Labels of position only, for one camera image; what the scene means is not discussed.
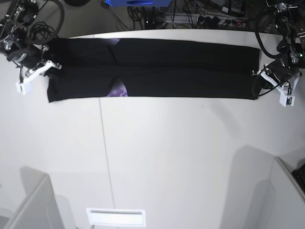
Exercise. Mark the white partition panel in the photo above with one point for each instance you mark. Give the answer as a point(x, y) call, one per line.
point(41, 208)
point(262, 192)

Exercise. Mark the blue box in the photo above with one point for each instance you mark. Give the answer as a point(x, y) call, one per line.
point(140, 3)

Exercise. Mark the white left partition panel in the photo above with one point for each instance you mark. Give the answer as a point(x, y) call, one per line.
point(41, 208)

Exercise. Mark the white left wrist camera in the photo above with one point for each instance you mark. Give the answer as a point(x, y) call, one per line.
point(286, 95)

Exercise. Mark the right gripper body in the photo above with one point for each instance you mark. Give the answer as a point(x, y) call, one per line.
point(28, 57)

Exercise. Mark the black keyboard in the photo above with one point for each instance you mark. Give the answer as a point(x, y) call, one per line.
point(299, 175)

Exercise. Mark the white table slot plate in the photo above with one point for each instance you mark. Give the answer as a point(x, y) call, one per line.
point(116, 217)

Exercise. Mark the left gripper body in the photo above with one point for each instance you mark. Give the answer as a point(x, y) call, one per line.
point(283, 73)

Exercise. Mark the black T-shirt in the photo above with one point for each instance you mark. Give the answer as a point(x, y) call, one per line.
point(152, 68)

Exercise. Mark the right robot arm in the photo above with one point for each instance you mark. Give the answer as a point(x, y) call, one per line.
point(23, 41)

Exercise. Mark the white right partition panel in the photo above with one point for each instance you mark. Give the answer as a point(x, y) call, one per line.
point(262, 192)

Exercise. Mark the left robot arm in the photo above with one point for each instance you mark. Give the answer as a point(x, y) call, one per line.
point(289, 20)

